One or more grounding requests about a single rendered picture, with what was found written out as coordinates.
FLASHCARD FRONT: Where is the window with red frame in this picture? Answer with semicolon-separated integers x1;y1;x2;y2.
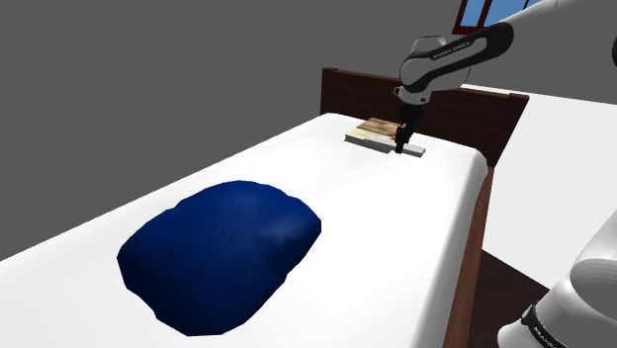
452;0;546;36

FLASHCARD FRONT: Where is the dark blue pillow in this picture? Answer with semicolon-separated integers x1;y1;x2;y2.
116;180;322;337

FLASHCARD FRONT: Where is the white bed with brown frame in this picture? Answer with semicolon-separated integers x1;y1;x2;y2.
0;66;530;348

